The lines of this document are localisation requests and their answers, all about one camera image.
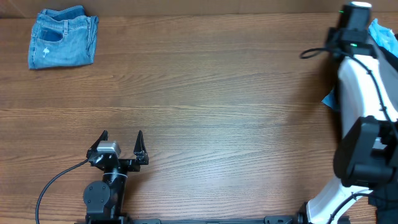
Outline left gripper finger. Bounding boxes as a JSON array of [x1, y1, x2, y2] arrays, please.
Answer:
[[134, 131, 149, 165], [86, 130, 109, 158]]

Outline grey shorts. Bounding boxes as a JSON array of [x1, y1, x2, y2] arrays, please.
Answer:
[[379, 47, 397, 111]]

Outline black garment at corner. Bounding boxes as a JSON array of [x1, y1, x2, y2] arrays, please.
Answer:
[[368, 183, 397, 224]]

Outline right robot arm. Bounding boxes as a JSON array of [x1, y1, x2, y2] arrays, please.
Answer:
[[292, 1, 397, 223]]

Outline light blue garment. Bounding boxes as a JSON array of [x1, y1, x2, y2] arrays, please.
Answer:
[[322, 19, 397, 111]]

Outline black garment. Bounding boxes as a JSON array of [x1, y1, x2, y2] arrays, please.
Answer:
[[368, 183, 397, 224], [370, 36, 397, 58]]

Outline folded blue denim jeans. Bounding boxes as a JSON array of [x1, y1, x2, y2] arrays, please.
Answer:
[[28, 5, 99, 70]]

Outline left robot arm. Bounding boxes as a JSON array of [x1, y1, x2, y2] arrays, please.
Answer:
[[83, 131, 149, 223]]

